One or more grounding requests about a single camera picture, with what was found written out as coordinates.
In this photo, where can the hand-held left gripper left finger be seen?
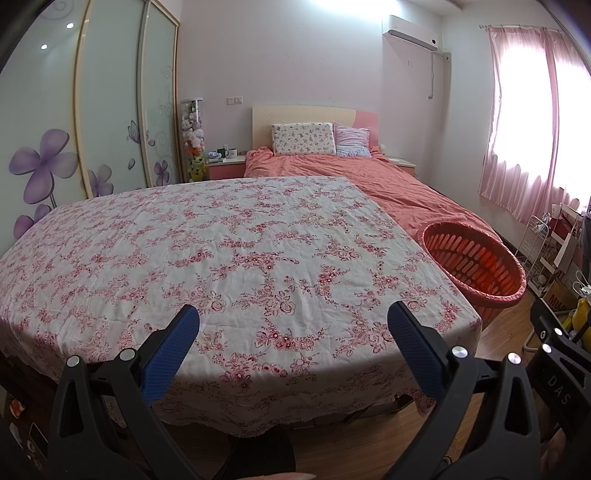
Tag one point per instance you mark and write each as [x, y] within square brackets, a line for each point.
[171, 350]

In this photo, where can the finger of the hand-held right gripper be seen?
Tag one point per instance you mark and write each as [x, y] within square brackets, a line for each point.
[554, 339]

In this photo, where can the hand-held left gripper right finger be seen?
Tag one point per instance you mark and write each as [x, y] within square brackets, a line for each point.
[415, 348]

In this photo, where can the orange laundry basket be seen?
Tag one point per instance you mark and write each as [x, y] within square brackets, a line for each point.
[461, 277]

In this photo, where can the person's right hand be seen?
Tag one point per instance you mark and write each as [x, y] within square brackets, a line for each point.
[555, 459]

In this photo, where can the yellow bag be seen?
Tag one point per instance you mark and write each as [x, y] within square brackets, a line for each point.
[582, 316]

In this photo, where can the brown paper bag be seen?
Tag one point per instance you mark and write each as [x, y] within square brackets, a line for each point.
[558, 295]

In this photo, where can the floral tablecloth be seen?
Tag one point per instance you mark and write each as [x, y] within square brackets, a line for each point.
[231, 258]

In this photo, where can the pink curtain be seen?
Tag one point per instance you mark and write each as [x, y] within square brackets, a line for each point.
[491, 175]
[570, 203]

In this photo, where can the bed with salmon duvet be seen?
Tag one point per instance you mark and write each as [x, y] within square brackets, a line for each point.
[369, 180]

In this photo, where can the pink nightstand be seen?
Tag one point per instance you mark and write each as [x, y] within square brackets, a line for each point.
[404, 162]
[226, 170]

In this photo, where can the plush toy display tube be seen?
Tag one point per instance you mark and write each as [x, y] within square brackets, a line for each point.
[191, 134]

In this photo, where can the striped pillow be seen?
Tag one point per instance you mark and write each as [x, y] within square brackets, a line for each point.
[351, 138]

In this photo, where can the floral pillow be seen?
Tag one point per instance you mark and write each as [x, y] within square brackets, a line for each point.
[302, 138]

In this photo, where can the sliding door wardrobe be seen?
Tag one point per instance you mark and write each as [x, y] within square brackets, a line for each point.
[106, 115]

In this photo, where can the cream and pink headboard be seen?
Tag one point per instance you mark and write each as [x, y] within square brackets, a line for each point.
[300, 115]

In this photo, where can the white air conditioner pipe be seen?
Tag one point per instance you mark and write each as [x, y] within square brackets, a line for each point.
[432, 74]

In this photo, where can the curtain rod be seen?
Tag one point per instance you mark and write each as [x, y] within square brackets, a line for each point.
[508, 26]

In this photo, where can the white air conditioner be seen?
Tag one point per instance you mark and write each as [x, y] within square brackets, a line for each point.
[411, 30]

